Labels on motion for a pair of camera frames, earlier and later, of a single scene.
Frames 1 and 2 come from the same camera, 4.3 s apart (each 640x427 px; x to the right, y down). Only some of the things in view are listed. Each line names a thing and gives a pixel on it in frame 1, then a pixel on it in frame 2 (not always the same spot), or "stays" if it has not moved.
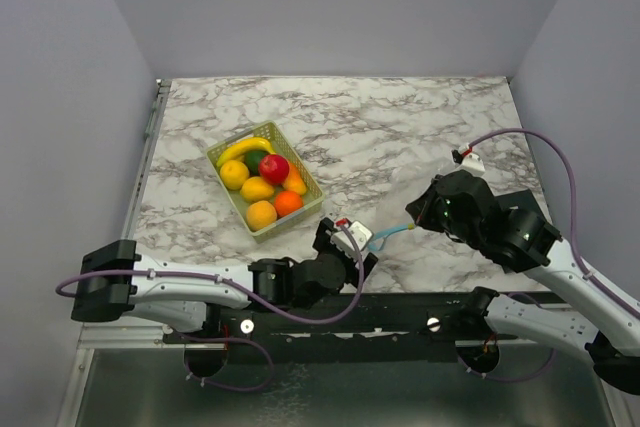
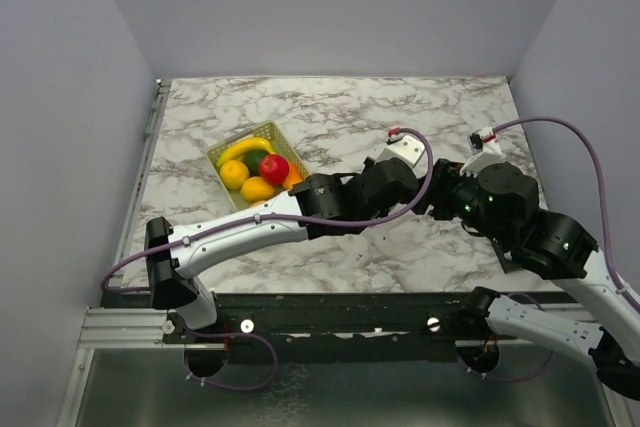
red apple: x=274 y=168 stays
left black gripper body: x=324 y=244 -> x=367 y=215
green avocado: x=253 y=159 stays
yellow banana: x=244 y=146 stays
